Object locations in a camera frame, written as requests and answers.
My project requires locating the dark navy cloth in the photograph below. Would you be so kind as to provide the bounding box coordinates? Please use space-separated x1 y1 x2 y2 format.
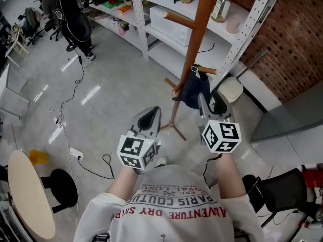
172 64 212 110

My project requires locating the white cabinet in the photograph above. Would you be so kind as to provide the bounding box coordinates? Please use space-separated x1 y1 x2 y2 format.
249 94 323 144

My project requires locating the person's right forearm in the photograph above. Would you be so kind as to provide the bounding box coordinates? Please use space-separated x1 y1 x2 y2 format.
213 153 247 200

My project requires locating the brown wooden coat rack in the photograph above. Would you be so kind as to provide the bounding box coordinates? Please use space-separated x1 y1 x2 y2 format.
159 0 250 142

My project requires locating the long black floor cable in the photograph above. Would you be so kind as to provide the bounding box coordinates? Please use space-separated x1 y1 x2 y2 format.
59 55 85 112

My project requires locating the thin grey stick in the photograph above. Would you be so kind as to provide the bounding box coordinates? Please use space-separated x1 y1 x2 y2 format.
235 48 271 81

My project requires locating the black microwave cable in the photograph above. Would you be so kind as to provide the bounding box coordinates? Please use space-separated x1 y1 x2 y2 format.
196 42 216 54

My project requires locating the red box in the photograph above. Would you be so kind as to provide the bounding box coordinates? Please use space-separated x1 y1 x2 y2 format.
301 169 323 189

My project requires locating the person's white printed shirt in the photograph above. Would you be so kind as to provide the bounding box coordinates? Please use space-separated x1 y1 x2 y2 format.
73 164 265 242

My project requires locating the long white floor cable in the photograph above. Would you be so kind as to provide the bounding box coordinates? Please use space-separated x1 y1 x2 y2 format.
48 104 79 226

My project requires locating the white microwave oven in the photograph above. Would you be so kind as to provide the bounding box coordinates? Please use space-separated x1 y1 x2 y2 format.
149 5 195 48

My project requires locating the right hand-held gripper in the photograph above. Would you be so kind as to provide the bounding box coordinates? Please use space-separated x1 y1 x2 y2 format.
190 65 243 155

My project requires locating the clear plastic bottle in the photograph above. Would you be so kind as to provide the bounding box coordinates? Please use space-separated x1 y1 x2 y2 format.
211 0 231 23

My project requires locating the white metal shelf unit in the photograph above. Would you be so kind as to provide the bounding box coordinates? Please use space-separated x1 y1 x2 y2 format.
75 0 285 91

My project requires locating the pink cup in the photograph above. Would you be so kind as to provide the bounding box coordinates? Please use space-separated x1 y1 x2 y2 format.
225 14 242 34

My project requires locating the cream trash bin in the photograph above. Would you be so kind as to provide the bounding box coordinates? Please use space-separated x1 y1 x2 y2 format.
217 76 244 104

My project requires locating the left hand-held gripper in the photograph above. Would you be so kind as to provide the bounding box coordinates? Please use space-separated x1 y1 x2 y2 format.
116 106 163 173

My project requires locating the yellow bin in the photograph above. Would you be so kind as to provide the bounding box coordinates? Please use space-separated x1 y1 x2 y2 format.
29 149 50 166

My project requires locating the black round stool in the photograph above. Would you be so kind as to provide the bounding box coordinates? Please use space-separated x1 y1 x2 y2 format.
40 168 79 214

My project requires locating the black cable with adapter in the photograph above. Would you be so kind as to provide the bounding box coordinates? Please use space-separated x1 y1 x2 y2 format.
77 154 115 180

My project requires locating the white power strip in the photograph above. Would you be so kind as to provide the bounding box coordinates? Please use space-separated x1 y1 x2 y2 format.
53 114 64 129
69 147 84 161

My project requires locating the orange packet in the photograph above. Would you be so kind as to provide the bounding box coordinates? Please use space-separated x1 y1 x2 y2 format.
117 5 133 16

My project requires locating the black mesh office chair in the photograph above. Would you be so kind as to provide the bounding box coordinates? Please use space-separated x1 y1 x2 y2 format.
241 168 314 228

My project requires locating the round light wooden table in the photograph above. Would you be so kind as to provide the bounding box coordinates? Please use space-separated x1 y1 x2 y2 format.
7 149 56 240

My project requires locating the white rectangular table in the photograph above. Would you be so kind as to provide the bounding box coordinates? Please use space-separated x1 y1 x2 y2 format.
0 63 31 120

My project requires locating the person's left forearm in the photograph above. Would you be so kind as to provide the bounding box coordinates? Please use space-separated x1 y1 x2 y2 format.
105 163 140 201

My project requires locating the small white desk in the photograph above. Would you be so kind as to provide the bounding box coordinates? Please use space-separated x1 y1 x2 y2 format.
5 30 31 68

